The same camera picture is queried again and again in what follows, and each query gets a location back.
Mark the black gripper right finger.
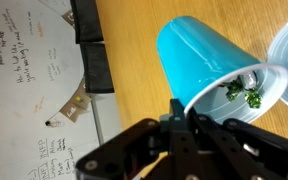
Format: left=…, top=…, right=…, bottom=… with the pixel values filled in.
left=185, top=109, right=288, bottom=180

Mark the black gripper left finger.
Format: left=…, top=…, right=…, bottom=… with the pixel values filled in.
left=75, top=98, right=202, bottom=180

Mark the green foil candy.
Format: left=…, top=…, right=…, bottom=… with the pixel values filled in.
left=244, top=88, right=263, bottom=109

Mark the green broccoli piece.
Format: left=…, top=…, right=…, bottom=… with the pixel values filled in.
left=224, top=79, right=245, bottom=102

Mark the brown pennant with yellow dot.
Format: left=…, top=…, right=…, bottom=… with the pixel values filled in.
left=72, top=89, right=92, bottom=109

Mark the brown paper pennant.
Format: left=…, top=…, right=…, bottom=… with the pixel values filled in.
left=62, top=9, right=76, bottom=28
left=77, top=77, right=87, bottom=92
left=58, top=103, right=82, bottom=124

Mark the silver foil candy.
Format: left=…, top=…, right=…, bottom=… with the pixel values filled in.
left=239, top=72, right=259, bottom=90

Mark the white wall whiteboard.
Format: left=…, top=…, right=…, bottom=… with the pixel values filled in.
left=0, top=0, right=123, bottom=180

